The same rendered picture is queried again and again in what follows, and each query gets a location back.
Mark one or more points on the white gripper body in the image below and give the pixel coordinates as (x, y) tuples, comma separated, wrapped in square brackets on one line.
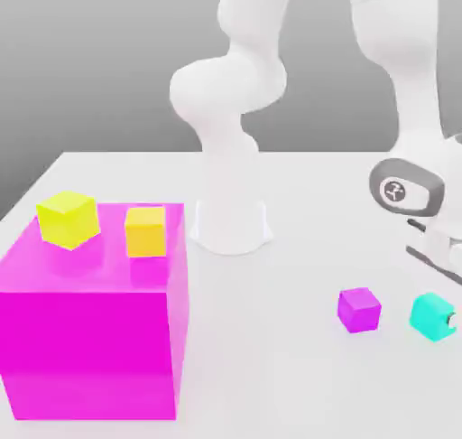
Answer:
[(442, 276)]

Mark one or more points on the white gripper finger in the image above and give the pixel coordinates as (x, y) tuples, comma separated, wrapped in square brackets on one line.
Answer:
[(452, 319)]

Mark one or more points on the small cyan cube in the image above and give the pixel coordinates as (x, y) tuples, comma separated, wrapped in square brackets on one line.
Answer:
[(429, 316)]

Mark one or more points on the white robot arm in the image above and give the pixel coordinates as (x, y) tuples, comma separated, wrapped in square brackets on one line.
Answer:
[(223, 95)]

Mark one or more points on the small purple cube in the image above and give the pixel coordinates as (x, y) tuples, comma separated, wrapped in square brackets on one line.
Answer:
[(359, 310)]

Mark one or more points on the small orange cube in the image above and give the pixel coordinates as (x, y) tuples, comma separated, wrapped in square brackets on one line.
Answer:
[(145, 232)]

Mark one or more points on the small yellow cube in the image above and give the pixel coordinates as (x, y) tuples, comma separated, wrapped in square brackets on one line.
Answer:
[(68, 219)]

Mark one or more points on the large magenta box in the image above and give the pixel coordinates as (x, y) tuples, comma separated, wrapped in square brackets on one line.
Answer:
[(86, 338)]

